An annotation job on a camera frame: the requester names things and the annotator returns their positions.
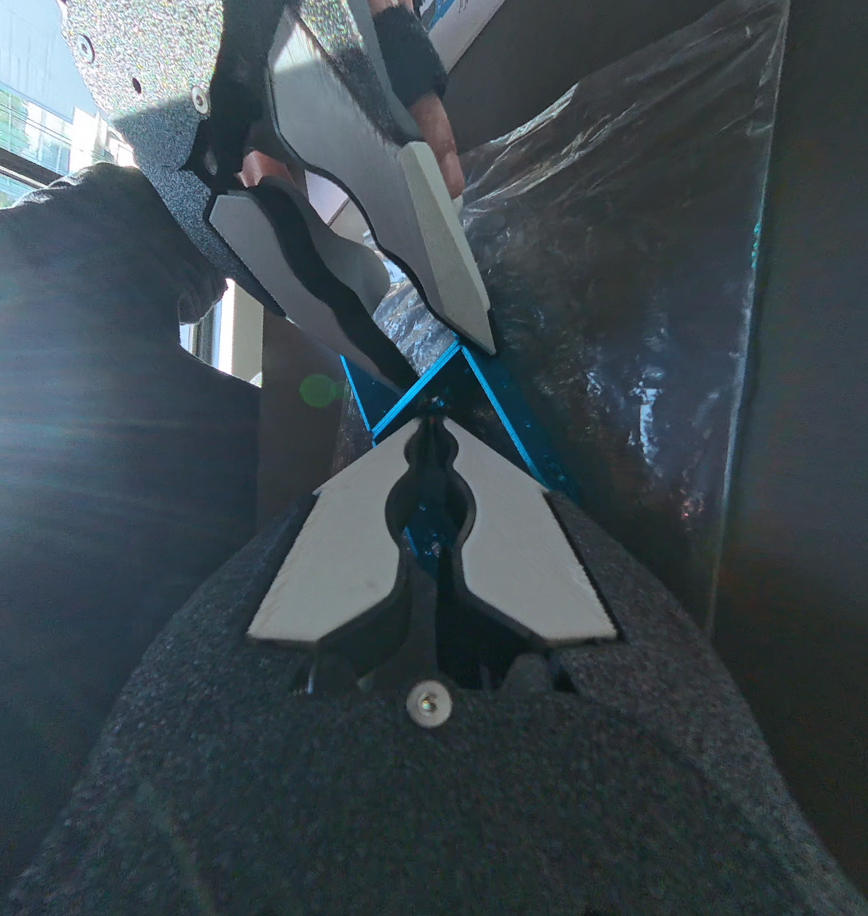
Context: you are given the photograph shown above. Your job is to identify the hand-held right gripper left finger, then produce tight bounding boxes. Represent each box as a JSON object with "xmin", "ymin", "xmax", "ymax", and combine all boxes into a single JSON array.
[{"xmin": 247, "ymin": 417, "xmax": 426, "ymax": 651}]

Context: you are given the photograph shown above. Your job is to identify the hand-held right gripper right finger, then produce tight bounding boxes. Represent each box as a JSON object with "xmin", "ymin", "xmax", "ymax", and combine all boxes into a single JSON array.
[{"xmin": 437, "ymin": 417, "xmax": 619, "ymax": 651}]

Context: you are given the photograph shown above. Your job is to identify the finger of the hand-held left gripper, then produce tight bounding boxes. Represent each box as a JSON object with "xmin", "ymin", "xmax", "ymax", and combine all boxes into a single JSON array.
[
  {"xmin": 208, "ymin": 175, "xmax": 418, "ymax": 389},
  {"xmin": 266, "ymin": 13, "xmax": 497, "ymax": 356}
]

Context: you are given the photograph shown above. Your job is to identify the blue metal bracket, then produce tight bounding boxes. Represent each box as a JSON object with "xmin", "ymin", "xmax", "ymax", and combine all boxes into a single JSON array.
[{"xmin": 341, "ymin": 343, "xmax": 579, "ymax": 579}]

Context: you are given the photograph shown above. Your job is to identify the grey desk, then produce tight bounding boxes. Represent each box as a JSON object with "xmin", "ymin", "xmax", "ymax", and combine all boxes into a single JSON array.
[{"xmin": 255, "ymin": 0, "xmax": 868, "ymax": 860}]

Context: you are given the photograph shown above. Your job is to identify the person's left hand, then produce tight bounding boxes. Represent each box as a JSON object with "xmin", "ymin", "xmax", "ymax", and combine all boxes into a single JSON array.
[{"xmin": 237, "ymin": 0, "xmax": 468, "ymax": 203}]

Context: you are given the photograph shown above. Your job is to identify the white instruction sheet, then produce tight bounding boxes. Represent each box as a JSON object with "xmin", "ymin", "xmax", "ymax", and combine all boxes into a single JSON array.
[{"xmin": 416, "ymin": 0, "xmax": 508, "ymax": 73}]

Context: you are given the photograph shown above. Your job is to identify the large clear plastic bag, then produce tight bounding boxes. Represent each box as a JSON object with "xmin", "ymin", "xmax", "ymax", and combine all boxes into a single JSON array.
[{"xmin": 334, "ymin": 0, "xmax": 793, "ymax": 631}]

